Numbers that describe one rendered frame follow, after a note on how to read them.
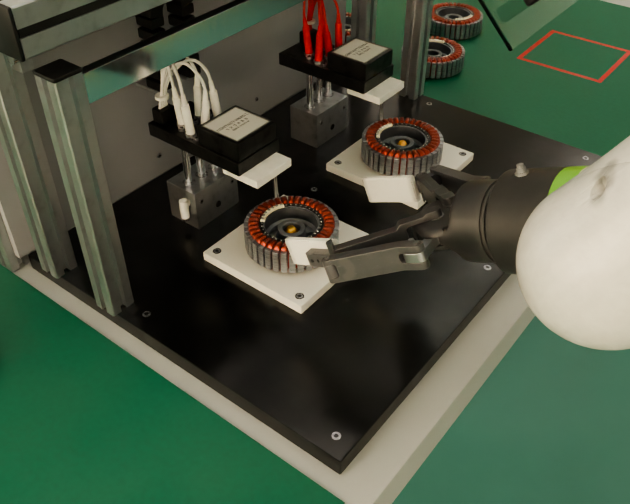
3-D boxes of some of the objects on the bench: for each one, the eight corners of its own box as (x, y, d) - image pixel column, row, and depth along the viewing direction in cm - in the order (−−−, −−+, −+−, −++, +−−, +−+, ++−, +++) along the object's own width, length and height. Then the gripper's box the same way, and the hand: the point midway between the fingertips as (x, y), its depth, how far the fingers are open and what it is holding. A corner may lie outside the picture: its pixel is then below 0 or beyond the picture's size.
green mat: (730, 32, 142) (730, 31, 142) (619, 168, 105) (619, 167, 105) (344, -60, 186) (344, -61, 186) (171, 13, 149) (171, 12, 149)
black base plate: (600, 169, 105) (604, 156, 103) (340, 475, 66) (340, 461, 65) (340, 78, 127) (341, 66, 125) (31, 268, 88) (27, 254, 87)
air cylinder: (239, 202, 95) (236, 167, 91) (199, 230, 91) (194, 194, 87) (212, 188, 97) (208, 153, 94) (171, 215, 93) (165, 179, 89)
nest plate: (473, 160, 103) (474, 152, 102) (417, 210, 94) (418, 202, 93) (385, 127, 110) (385, 119, 109) (325, 170, 101) (325, 163, 100)
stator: (454, 151, 102) (457, 129, 100) (417, 190, 95) (420, 166, 93) (385, 129, 107) (387, 106, 104) (345, 163, 100) (346, 140, 97)
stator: (357, 239, 87) (358, 215, 85) (299, 289, 80) (298, 264, 78) (285, 205, 92) (285, 181, 90) (225, 250, 86) (223, 225, 83)
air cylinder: (347, 127, 110) (348, 95, 106) (317, 148, 105) (317, 115, 102) (320, 117, 112) (321, 85, 108) (290, 137, 107) (289, 104, 104)
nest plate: (377, 245, 88) (378, 237, 87) (301, 314, 79) (301, 306, 78) (283, 201, 95) (283, 193, 94) (203, 259, 86) (202, 251, 85)
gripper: (446, 338, 57) (267, 311, 72) (573, 193, 72) (403, 195, 87) (420, 258, 54) (239, 247, 70) (558, 124, 69) (385, 138, 84)
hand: (338, 218), depth 78 cm, fingers open, 13 cm apart
